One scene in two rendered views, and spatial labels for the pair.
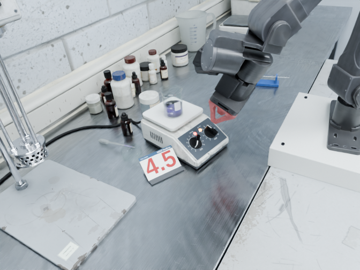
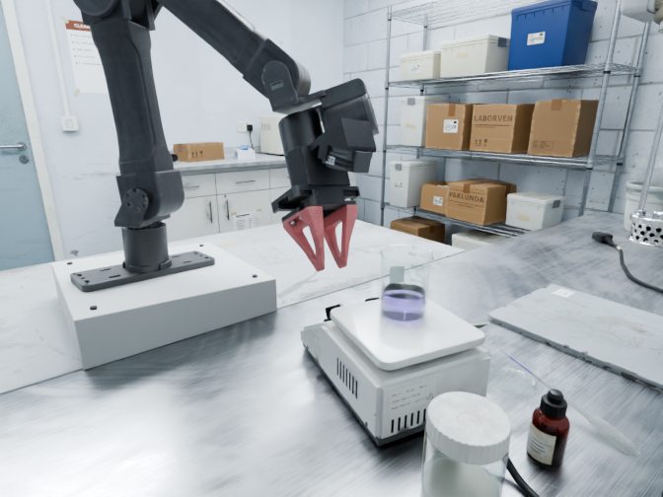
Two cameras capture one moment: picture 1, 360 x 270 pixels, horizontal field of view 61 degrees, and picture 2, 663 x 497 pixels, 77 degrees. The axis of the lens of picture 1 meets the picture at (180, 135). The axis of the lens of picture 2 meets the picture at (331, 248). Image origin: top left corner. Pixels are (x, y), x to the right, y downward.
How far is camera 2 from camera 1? 111 cm
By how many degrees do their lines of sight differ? 124
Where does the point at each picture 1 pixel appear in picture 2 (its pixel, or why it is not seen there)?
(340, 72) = (168, 175)
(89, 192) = (573, 333)
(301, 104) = (125, 303)
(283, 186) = (287, 291)
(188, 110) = (364, 313)
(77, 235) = (559, 299)
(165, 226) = (447, 294)
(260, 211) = (336, 283)
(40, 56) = not seen: outside the picture
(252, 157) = (283, 322)
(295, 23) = not seen: hidden behind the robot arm
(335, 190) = not seen: hidden behind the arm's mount
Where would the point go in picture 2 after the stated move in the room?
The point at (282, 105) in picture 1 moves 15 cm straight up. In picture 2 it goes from (67, 396) to (38, 266)
